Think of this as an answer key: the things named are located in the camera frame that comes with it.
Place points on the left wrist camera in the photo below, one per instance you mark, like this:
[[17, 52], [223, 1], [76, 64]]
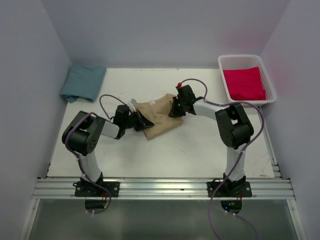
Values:
[[131, 105]]

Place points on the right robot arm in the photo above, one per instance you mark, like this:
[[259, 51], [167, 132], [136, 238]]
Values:
[[234, 127]]

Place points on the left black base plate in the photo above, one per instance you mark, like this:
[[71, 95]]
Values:
[[87, 189]]

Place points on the teal folded t shirt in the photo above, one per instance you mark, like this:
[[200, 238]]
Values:
[[83, 82]]

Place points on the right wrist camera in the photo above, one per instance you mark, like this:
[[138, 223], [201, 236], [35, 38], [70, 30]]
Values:
[[179, 89]]

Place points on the red folded t shirt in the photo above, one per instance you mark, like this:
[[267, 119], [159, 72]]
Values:
[[245, 84]]

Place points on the beige t shirt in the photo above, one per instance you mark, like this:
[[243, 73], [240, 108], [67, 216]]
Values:
[[157, 111]]

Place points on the aluminium rail frame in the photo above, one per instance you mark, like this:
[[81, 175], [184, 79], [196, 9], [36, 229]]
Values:
[[163, 191]]

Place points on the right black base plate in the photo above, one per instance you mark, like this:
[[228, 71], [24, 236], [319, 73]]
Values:
[[243, 191]]

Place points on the white plastic basket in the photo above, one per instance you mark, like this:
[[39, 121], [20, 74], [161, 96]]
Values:
[[245, 61]]

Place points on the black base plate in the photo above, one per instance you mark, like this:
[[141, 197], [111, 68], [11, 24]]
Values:
[[87, 189], [243, 191]]

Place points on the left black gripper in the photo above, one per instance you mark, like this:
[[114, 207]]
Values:
[[141, 124]]

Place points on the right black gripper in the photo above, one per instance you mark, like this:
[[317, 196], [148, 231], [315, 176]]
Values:
[[174, 112]]

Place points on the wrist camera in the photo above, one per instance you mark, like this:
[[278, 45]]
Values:
[[179, 89], [131, 105]]

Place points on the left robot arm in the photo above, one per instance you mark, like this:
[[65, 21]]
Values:
[[83, 133]]

